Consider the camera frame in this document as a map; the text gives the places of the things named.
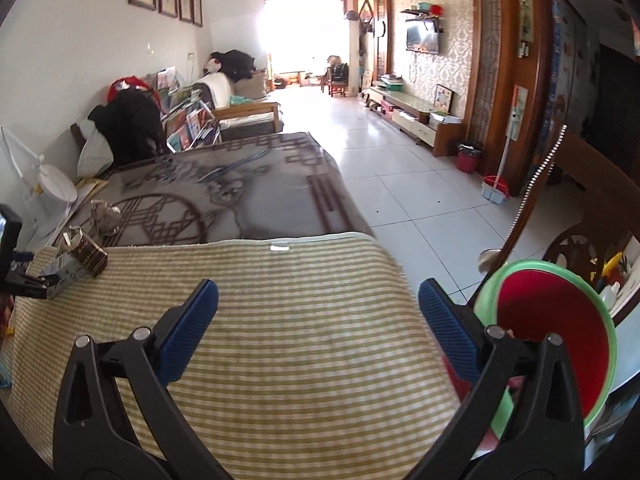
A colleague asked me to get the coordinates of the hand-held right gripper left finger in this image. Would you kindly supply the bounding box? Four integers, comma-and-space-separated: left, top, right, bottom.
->
52, 278, 246, 480

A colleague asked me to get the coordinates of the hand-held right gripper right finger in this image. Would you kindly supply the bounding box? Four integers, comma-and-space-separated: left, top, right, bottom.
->
400, 277, 586, 480

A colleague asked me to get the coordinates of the brown and grey carton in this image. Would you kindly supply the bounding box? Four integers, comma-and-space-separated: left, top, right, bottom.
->
37, 227, 109, 301

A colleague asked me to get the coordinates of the red bucket with green rim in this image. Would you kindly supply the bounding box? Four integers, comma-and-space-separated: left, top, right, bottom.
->
472, 259, 618, 453

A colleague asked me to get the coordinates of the white desk fan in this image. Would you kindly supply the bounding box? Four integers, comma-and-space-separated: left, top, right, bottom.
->
0, 125, 78, 241

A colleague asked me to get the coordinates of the green striped mat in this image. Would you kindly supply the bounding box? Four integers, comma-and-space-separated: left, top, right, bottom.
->
0, 232, 463, 480

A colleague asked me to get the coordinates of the grey patterned blanket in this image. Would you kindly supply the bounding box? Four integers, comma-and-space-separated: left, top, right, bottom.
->
75, 131, 376, 248

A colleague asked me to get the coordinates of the white plastic bottle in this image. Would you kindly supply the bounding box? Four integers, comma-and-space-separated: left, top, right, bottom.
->
597, 280, 623, 311

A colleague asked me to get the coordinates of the red waste bin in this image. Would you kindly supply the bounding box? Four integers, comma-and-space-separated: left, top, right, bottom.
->
456, 141, 483, 173

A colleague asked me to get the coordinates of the black jacket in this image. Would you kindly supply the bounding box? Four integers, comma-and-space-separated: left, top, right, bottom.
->
89, 89, 166, 168

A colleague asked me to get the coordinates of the large wooden chair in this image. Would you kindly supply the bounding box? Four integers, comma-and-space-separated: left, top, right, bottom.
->
500, 127, 640, 306

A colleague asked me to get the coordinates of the red bag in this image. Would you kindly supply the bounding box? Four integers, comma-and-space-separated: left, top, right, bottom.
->
107, 76, 151, 103

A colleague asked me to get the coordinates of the magazine rack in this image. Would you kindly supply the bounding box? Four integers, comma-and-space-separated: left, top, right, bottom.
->
155, 66, 221, 153

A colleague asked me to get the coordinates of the television cabinet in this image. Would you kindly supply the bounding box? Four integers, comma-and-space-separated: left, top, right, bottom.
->
367, 85, 466, 157

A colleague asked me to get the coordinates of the wooden sofa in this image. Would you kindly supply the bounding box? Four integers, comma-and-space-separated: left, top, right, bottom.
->
192, 71, 285, 141

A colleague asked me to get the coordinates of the small framed picture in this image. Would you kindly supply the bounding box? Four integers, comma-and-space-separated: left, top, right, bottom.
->
433, 84, 455, 113

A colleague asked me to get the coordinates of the small wooden chair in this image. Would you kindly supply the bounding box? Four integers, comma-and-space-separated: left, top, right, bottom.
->
322, 55, 351, 98

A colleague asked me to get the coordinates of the black clothes pile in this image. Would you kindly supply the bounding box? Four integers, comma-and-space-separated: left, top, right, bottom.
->
210, 50, 256, 80

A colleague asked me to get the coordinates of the white mop handle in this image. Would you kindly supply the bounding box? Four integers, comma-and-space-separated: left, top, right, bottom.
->
492, 110, 518, 186

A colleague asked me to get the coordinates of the wall television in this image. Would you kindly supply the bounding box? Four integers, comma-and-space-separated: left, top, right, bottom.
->
405, 22, 441, 56

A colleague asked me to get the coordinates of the wall shelf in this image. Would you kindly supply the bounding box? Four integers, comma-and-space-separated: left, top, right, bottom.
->
400, 2, 446, 23

